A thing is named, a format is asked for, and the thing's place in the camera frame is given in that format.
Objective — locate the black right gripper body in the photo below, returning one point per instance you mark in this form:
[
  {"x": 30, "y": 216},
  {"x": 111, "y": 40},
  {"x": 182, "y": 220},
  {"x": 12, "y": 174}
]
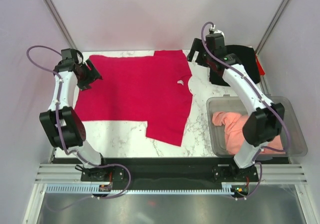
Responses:
[{"x": 208, "y": 57}]

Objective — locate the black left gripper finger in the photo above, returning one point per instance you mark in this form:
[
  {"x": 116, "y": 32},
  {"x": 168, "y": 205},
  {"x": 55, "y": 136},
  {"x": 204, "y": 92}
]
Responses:
[
  {"x": 92, "y": 73},
  {"x": 84, "y": 86}
]

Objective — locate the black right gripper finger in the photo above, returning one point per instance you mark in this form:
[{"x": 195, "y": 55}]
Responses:
[
  {"x": 195, "y": 47},
  {"x": 201, "y": 60}
]

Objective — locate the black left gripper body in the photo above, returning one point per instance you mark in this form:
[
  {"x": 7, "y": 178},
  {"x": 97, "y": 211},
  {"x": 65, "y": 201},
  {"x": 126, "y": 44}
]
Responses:
[{"x": 86, "y": 76}]

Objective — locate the crimson red t shirt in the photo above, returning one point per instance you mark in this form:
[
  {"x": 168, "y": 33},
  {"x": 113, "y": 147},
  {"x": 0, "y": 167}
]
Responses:
[{"x": 152, "y": 89}]

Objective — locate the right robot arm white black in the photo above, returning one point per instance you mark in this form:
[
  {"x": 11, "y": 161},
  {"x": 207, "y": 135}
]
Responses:
[{"x": 265, "y": 118}]

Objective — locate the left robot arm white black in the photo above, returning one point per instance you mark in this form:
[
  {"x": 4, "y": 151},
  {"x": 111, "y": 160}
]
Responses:
[{"x": 60, "y": 122}]

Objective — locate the folded black t shirt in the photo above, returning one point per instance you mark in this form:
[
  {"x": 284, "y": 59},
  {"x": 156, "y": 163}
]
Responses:
[{"x": 247, "y": 58}]

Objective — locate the folded red t shirt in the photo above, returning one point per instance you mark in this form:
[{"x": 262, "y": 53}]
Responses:
[{"x": 259, "y": 66}]

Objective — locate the clear plastic bin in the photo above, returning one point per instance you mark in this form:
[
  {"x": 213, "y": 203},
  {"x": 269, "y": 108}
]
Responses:
[{"x": 298, "y": 147}]

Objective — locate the peach pink t shirt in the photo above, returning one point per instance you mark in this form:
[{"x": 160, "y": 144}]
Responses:
[{"x": 233, "y": 123}]

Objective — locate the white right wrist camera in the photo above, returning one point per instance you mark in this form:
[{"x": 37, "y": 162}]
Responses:
[{"x": 213, "y": 30}]

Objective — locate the left aluminium frame post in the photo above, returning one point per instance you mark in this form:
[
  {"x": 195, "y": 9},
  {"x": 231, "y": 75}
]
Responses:
[{"x": 60, "y": 23}]

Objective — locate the aluminium frame post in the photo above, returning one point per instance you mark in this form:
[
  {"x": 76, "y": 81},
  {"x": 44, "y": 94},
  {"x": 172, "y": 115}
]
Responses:
[
  {"x": 272, "y": 24},
  {"x": 60, "y": 23}
]

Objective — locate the right aluminium frame post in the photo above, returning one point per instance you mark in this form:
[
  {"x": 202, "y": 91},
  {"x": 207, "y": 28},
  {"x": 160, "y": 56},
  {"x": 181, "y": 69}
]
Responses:
[{"x": 272, "y": 24}]

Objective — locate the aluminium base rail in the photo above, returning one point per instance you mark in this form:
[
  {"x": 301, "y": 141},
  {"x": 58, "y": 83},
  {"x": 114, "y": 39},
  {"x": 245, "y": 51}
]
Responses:
[{"x": 272, "y": 174}]

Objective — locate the white slotted cable duct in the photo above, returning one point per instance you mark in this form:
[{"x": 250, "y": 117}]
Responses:
[{"x": 99, "y": 189}]

